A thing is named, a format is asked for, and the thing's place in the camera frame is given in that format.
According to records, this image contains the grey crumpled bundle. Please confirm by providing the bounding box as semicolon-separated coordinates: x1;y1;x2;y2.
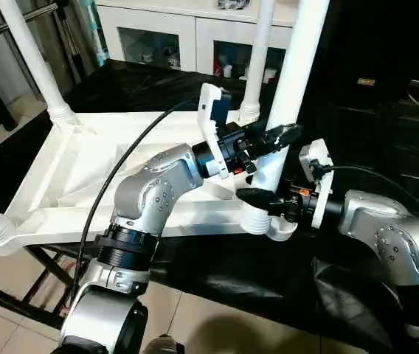
217;0;252;11

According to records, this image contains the white glass-door cabinet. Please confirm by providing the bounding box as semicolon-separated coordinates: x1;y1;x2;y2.
93;0;300;83

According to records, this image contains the black work mat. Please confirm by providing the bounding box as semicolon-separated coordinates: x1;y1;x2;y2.
0;59;419;354

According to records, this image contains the grey metal rack frame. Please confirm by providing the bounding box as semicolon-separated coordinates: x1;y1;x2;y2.
0;0;100;133

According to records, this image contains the black metal table frame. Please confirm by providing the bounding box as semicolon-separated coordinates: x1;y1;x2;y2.
0;243;85;331

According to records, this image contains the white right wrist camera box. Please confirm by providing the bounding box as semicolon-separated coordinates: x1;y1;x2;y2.
299;139;336;231

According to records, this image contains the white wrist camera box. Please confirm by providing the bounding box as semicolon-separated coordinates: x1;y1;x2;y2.
299;139;336;231
196;83;232;179

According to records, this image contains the white plastic table top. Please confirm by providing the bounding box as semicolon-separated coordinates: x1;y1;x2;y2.
0;109;299;257

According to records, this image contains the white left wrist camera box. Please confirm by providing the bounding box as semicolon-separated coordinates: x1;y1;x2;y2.
196;83;232;179

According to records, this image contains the light blue plastic strip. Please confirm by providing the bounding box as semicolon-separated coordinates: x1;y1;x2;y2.
83;0;111;66

